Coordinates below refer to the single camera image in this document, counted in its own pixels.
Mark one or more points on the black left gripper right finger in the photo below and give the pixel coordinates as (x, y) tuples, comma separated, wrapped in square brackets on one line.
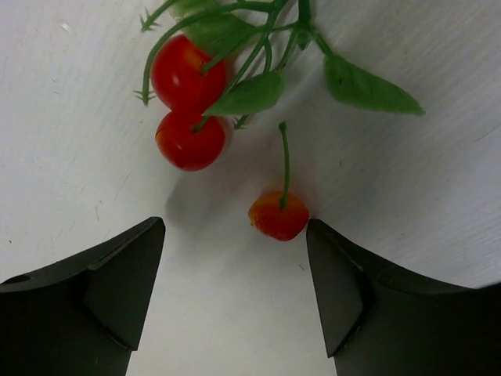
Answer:
[(379, 318)]

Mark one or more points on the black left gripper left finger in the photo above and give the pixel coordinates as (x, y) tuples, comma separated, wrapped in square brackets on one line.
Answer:
[(82, 315)]

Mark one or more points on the fake cherry bunch with leaves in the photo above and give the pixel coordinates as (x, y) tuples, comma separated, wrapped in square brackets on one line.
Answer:
[(226, 60)]

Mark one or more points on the single fake cherry with stem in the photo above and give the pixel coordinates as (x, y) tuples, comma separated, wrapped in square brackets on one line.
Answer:
[(280, 214)]

